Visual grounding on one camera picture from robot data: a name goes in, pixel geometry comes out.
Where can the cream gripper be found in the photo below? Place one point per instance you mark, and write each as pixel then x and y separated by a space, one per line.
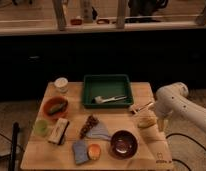
pixel 162 122

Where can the yellow banana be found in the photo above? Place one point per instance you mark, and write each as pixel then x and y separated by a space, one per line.
pixel 146 119

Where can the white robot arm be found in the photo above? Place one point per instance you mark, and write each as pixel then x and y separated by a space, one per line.
pixel 173 98

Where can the purple bowl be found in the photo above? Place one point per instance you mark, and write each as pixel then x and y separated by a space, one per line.
pixel 123 144

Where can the orange bowl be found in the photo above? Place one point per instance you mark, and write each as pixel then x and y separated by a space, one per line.
pixel 52 101

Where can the green pickle in bowl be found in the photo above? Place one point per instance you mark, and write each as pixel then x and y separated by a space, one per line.
pixel 56 108

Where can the green plastic tray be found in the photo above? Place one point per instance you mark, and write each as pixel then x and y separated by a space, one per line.
pixel 106 86

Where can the grey cloth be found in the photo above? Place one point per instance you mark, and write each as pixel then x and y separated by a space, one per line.
pixel 99 132

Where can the brown chocolate bar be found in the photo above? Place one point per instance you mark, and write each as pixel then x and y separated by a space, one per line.
pixel 89 124

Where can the orange fruit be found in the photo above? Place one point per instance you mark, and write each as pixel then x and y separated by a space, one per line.
pixel 94 151

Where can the blue sponge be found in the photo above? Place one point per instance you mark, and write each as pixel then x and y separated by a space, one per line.
pixel 80 152

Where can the whiteboard eraser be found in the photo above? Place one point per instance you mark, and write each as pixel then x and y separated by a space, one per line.
pixel 58 131

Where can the white cup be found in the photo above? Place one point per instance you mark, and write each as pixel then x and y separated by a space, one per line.
pixel 61 84

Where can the green cup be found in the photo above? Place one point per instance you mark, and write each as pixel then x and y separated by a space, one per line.
pixel 41 128

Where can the black pole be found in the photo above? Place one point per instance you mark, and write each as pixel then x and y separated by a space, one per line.
pixel 11 166

